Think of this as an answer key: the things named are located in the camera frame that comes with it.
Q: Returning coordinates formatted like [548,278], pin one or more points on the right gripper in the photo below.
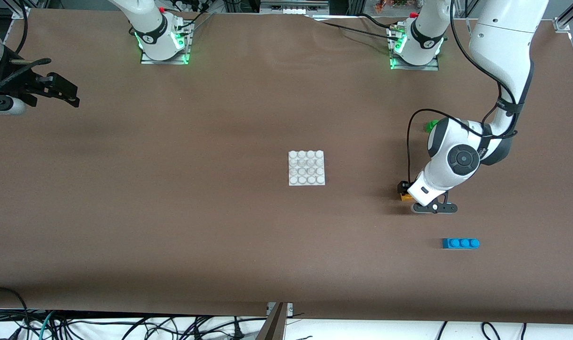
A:
[23,84]

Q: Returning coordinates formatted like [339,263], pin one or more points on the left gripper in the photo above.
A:
[403,186]

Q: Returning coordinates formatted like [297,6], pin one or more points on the yellow two-stud block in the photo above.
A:
[406,197]

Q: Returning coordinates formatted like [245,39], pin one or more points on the white studded base plate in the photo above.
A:
[307,167]

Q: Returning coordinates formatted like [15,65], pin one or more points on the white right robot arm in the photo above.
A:
[149,28]

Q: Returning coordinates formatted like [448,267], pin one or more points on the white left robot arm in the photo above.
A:
[503,38]

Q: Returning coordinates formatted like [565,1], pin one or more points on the green two-stud block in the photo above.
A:
[431,126]

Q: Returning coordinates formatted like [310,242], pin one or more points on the blue three-stud block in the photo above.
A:
[460,243]

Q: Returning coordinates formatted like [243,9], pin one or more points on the brown table cover sheet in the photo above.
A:
[286,236]

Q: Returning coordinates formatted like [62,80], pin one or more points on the grey metal rack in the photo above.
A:
[293,7]

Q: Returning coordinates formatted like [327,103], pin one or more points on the small metal table bracket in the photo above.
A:
[289,309]

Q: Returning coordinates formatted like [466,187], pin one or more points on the brown slanted post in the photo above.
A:
[272,328]

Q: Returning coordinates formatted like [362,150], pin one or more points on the aluminium frame profile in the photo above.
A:
[562,21]

